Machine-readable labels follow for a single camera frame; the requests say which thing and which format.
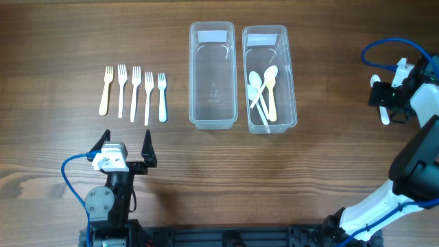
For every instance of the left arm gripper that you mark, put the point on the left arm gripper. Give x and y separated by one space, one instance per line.
147 153

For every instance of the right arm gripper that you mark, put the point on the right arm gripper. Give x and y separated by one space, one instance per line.
378 95

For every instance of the white plastic spoon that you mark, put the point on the white plastic spoon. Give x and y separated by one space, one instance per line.
269 74
252 92
385 120
256 81

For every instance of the white plastic fork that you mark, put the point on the white plastic fork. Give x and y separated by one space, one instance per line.
149 86
122 79
136 81

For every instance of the light blue plastic fork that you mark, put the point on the light blue plastic fork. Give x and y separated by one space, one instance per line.
162 84

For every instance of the yellow plastic spoon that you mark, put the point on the yellow plastic spoon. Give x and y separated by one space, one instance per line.
272 106

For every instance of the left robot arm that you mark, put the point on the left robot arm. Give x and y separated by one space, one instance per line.
108 206

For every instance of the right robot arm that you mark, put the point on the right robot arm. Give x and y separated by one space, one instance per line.
412 183

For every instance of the right clear plastic container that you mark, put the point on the right clear plastic container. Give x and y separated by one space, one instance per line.
264 46

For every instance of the clear plastic container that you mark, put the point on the clear plastic container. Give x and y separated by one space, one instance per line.
212 75
264 46

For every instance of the left clear plastic container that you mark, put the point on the left clear plastic container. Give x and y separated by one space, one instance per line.
212 75

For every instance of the yellow plastic fork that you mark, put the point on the yellow plastic fork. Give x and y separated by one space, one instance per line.
108 78

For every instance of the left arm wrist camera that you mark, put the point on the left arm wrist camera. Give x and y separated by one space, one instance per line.
112 157

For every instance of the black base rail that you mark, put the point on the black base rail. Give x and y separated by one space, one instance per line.
290 236

